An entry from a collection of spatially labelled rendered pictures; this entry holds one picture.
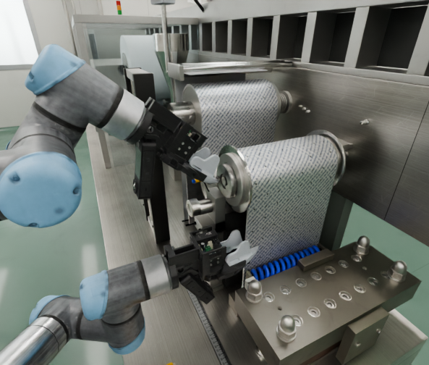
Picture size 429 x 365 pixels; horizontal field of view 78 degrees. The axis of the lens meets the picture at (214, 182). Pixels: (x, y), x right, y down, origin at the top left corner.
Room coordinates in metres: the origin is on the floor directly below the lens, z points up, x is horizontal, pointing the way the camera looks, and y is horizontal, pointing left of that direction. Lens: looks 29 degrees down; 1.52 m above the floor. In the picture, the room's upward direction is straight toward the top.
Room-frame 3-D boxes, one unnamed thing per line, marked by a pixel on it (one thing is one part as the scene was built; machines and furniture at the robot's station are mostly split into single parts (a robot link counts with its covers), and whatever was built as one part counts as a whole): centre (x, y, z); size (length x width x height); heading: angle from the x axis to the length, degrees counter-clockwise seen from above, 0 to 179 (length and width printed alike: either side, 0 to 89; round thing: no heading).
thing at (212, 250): (0.40, 0.04, 1.12); 0.12 x 0.08 x 0.09; 115
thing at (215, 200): (0.52, 0.01, 1.05); 0.06 x 0.05 x 0.31; 115
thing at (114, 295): (0.34, 0.18, 1.11); 0.11 x 0.08 x 0.09; 115
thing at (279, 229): (0.50, -0.18, 1.11); 0.23 x 0.01 x 0.18; 115
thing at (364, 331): (0.34, -0.31, 0.96); 0.10 x 0.03 x 0.11; 115
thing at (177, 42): (1.20, 0.17, 1.50); 0.14 x 0.14 x 0.06
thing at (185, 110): (0.72, 0.09, 1.33); 0.06 x 0.06 x 0.06; 25
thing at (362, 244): (0.53, -0.38, 1.05); 0.04 x 0.04 x 0.04
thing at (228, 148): (0.51, -0.04, 1.25); 0.15 x 0.01 x 0.15; 25
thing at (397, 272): (0.44, -0.43, 1.05); 0.04 x 0.04 x 0.04
